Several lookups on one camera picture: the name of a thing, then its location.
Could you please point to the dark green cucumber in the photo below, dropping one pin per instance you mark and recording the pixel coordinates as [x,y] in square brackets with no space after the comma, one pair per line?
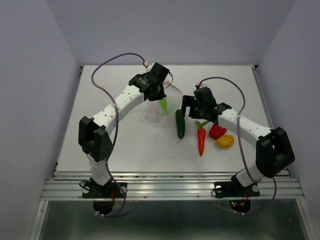
[180,124]

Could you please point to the orange carrot with leaves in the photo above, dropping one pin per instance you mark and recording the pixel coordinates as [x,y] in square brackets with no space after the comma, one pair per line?
[201,136]

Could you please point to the clear pink-dotted zip bag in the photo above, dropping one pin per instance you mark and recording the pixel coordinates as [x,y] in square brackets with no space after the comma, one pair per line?
[157,112]

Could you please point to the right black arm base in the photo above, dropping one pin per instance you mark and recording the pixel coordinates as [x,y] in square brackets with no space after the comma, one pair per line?
[240,202]

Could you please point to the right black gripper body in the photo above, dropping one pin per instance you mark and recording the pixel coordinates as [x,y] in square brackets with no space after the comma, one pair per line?
[202,109]

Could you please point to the red bell pepper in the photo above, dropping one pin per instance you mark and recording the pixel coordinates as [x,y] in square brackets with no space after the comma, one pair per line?
[216,131]

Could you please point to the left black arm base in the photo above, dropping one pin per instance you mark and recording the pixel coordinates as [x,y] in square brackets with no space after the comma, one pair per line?
[108,200]

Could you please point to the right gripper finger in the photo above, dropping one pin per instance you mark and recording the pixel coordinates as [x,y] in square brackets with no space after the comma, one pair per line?
[194,111]
[186,101]

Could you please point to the aluminium rail frame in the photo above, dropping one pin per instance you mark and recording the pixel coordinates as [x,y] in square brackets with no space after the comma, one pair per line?
[169,184]

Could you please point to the yellow lemon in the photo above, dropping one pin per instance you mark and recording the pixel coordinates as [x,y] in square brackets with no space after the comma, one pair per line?
[225,141]

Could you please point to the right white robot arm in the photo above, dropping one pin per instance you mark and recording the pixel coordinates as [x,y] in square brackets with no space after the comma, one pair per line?
[273,150]

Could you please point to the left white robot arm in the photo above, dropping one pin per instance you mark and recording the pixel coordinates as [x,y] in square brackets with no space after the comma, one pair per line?
[94,132]

